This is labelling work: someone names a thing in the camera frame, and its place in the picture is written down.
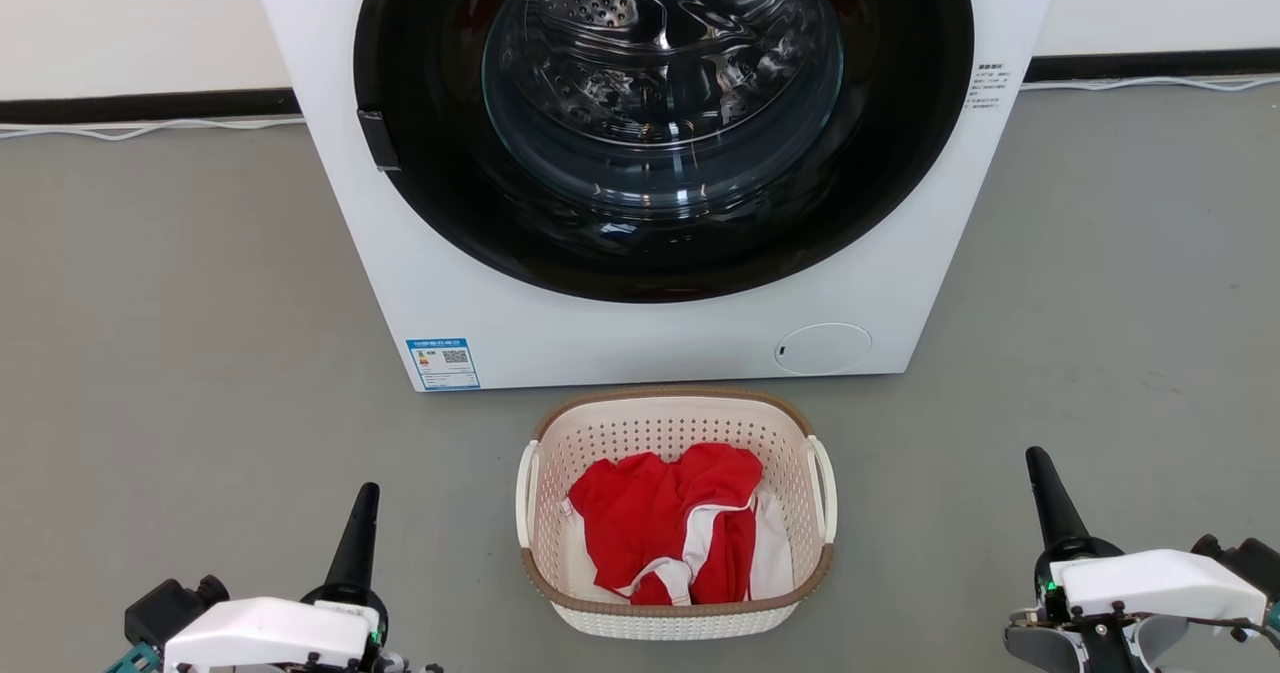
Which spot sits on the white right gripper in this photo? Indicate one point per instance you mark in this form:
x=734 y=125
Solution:
x=1150 y=583

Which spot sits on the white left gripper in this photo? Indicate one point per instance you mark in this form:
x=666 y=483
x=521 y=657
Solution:
x=270 y=633

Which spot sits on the cream perforated laundry basket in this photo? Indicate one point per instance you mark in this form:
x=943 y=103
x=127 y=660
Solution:
x=660 y=423

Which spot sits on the teal left robot arm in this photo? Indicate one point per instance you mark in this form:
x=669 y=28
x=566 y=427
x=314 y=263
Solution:
x=135 y=660

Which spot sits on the blue energy label sticker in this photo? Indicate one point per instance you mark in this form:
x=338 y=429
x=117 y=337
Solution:
x=443 y=364

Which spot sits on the round white filter cover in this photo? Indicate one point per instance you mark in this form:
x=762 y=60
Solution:
x=823 y=349

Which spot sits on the red and white garment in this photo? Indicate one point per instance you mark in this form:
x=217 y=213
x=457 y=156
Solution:
x=640 y=513

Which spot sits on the white front-load washing machine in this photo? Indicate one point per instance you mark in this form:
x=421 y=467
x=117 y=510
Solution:
x=620 y=338

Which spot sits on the small printed washer sticker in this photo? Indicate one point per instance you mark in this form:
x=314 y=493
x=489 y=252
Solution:
x=987 y=88

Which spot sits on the round dark glass washer door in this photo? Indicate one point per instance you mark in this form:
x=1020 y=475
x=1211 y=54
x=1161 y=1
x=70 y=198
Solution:
x=420 y=73

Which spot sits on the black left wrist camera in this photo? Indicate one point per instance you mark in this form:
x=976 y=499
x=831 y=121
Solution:
x=170 y=608

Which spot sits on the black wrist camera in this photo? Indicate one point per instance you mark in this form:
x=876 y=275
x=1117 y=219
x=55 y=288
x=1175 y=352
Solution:
x=170 y=608
x=1245 y=561

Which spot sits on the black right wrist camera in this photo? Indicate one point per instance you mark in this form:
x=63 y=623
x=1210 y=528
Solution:
x=1245 y=561

